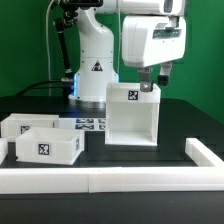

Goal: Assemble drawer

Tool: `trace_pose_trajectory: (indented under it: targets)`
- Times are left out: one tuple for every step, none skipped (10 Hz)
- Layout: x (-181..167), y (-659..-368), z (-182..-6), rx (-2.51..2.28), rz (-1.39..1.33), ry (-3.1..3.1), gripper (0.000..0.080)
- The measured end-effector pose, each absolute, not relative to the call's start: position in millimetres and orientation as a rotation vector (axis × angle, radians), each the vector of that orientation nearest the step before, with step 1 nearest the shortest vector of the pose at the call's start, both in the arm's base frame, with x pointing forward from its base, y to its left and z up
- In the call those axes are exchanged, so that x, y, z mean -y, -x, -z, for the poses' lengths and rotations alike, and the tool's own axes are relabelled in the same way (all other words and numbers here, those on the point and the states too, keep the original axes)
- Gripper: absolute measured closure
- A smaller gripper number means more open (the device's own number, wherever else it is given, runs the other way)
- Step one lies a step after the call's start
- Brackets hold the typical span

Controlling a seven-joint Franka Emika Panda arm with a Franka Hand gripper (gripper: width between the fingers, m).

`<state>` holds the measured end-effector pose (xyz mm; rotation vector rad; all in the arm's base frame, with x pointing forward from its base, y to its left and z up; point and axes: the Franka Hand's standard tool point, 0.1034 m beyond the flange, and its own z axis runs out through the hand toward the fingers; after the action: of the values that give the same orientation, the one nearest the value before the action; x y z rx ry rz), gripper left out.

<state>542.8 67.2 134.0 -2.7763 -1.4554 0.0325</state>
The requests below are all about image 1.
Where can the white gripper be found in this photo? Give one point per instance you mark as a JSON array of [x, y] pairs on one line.
[[152, 40]]

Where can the white drawer cabinet box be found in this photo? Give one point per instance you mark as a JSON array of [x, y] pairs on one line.
[[132, 116]]

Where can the white front drawer tray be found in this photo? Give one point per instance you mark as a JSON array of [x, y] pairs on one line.
[[50, 145]]

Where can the white drawer tray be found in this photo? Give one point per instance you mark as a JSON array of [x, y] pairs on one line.
[[50, 145], [16, 124]]

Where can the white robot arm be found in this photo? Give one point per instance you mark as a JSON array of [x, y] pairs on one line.
[[96, 69]]

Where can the white marker tag sheet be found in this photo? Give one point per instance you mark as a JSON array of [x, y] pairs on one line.
[[87, 124]]

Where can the white right fence bar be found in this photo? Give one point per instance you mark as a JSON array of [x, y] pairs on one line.
[[201, 155]]

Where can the white fence bar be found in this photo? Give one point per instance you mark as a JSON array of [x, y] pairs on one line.
[[201, 155], [97, 180], [3, 149]]

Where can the white front fence bar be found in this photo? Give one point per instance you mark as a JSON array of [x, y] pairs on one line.
[[97, 180]]

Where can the white left fence bar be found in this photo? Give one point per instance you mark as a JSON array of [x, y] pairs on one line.
[[3, 149]]

